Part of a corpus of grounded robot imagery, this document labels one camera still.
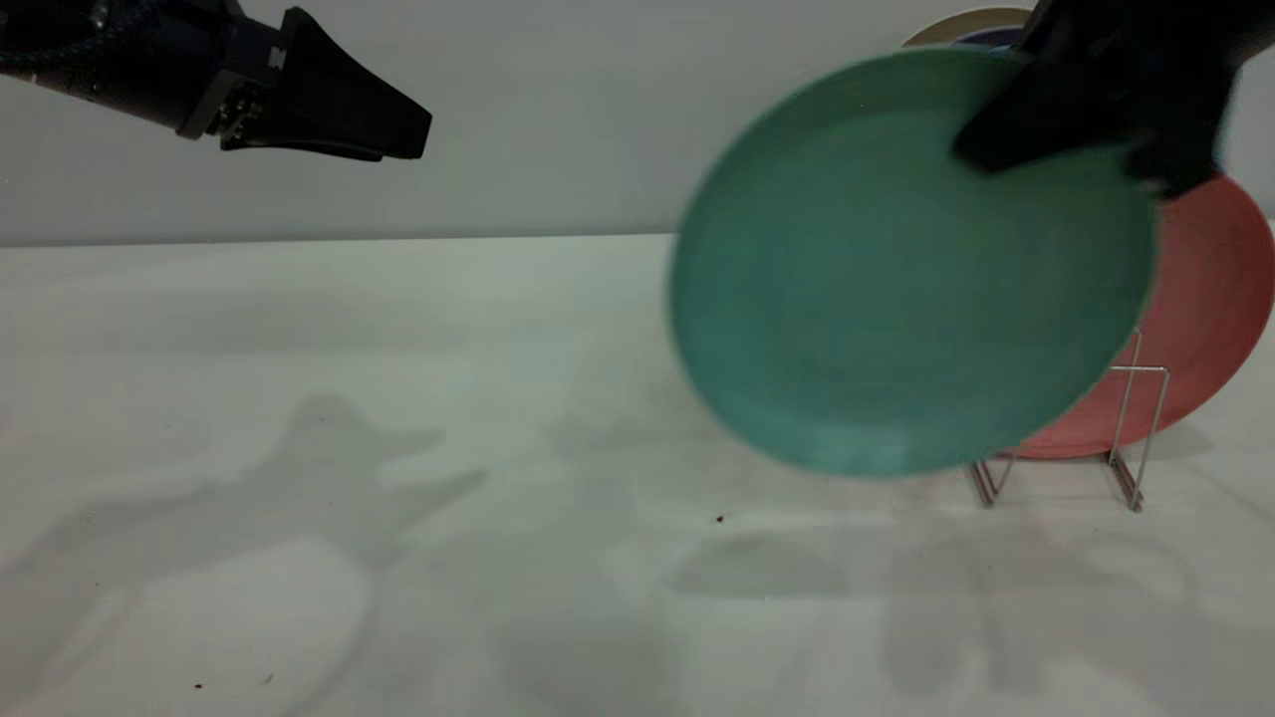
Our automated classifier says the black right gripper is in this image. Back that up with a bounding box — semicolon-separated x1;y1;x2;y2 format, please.
951;0;1275;201

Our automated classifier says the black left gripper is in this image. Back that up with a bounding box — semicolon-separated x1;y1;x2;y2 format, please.
177;8;433;163

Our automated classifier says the green plate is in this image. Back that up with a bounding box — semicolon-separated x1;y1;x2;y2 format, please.
669;48;1161;479

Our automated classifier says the pink plate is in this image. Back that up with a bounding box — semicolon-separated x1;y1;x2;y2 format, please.
1006;171;1275;461

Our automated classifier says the beige plate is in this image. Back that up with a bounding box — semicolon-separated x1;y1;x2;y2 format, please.
899;7;1037;49

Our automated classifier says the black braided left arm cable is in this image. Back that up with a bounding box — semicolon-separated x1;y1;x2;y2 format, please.
0;0;160;79

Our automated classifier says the metal wire plate rack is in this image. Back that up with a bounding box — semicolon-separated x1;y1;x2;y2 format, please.
971;329;1171;514

